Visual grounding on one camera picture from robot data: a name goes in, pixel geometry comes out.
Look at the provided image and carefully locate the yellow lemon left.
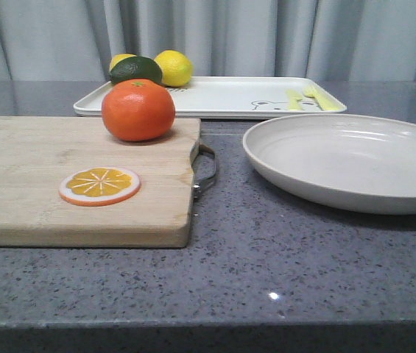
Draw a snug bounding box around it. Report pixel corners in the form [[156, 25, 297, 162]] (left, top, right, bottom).
[[109, 53, 135, 71]]

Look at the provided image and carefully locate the wooden cutting board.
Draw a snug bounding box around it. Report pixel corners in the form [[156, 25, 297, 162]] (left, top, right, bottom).
[[0, 116, 200, 248]]

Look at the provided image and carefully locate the grey curtain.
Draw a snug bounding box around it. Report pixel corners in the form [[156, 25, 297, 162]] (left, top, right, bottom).
[[0, 1, 416, 81]]

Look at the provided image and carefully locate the metal cutting board handle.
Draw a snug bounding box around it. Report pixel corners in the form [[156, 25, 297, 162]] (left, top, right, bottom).
[[190, 143, 219, 201]]

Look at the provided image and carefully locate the yellow plastic fork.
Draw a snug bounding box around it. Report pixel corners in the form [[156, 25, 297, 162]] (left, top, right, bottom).
[[303, 85, 341, 111]]

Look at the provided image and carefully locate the orange mandarin fruit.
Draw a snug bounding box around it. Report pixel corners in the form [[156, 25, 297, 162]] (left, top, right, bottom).
[[102, 79, 175, 142]]

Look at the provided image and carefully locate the orange slice toy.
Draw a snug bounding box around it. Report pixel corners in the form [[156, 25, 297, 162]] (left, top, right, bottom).
[[58, 167, 141, 207]]

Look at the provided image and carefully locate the yellow plastic knife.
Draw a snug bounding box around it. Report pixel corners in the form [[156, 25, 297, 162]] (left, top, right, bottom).
[[286, 89, 303, 111]]

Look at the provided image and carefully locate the green lime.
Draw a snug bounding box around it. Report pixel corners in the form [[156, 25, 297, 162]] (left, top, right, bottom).
[[110, 56, 163, 85]]

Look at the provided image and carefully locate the yellow lemon right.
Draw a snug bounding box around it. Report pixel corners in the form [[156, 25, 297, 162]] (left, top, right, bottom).
[[154, 50, 194, 88]]

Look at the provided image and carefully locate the white rectangular tray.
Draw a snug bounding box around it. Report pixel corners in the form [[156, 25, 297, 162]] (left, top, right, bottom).
[[73, 76, 348, 121]]

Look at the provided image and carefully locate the yellow lemon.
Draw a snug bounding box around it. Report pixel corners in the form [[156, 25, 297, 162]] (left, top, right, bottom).
[[154, 50, 194, 88], [109, 53, 135, 71]]

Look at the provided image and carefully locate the white round plate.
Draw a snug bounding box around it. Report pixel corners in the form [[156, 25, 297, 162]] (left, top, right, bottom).
[[243, 113, 416, 215]]

